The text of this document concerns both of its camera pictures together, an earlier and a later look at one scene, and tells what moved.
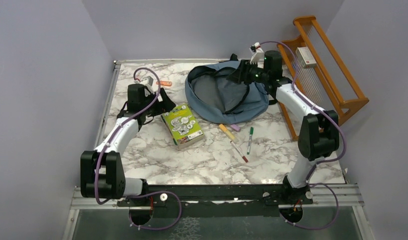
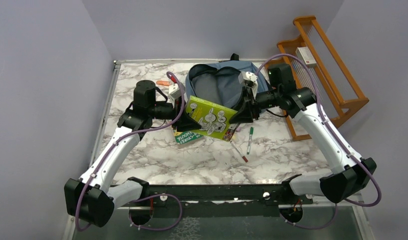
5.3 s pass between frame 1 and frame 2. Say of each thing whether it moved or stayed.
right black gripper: moved
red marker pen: stayed
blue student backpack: stayed
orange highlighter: stayed
